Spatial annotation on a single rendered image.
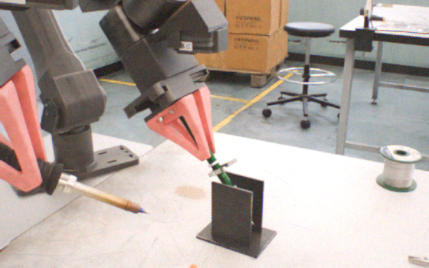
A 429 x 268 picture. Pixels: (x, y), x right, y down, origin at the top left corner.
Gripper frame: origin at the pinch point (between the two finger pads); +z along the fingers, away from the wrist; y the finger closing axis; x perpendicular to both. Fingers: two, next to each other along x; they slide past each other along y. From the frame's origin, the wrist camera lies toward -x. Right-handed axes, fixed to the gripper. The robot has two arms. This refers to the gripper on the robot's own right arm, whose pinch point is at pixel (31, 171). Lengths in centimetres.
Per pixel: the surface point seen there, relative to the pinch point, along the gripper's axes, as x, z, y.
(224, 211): -8.3, 19.7, 15.0
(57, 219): 12.4, 13.5, 22.1
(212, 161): -9.8, 14.4, 17.4
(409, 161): -34, 32, 23
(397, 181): -31, 35, 24
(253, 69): -42, 108, 335
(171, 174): -1.5, 20.7, 33.6
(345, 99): -64, 92, 172
